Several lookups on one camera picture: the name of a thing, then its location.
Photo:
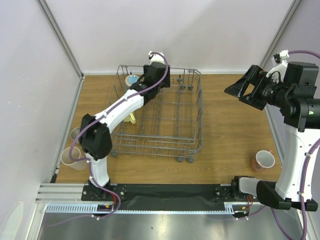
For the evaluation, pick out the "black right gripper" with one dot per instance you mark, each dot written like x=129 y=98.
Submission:
x=251 y=88

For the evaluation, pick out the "pink patterned mug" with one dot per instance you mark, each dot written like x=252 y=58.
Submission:
x=262 y=160

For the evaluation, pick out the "blue butterfly mug orange inside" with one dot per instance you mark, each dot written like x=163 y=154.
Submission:
x=130 y=80

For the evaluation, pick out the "pale yellow mug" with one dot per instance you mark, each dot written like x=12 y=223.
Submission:
x=130 y=118

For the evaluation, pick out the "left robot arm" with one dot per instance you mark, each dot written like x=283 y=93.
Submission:
x=95 y=131

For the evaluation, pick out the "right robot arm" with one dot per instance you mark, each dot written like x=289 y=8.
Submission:
x=290 y=87

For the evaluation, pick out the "beige steel-lined tumbler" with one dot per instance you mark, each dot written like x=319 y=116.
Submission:
x=74 y=133

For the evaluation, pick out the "white plastic object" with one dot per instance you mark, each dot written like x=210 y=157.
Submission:
x=12 y=223

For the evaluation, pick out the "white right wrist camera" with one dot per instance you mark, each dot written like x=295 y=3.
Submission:
x=277 y=73

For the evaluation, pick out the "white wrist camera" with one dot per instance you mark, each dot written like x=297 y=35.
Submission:
x=156 y=58
x=277 y=73

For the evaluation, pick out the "grey wire dish rack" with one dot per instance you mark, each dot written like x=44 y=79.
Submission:
x=170 y=125

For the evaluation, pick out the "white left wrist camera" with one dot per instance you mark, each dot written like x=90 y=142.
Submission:
x=156 y=58

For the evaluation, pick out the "black mounting base plate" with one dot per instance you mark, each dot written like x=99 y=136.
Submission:
x=178 y=197

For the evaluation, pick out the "aluminium rail with cable duct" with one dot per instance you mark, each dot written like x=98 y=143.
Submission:
x=87 y=199

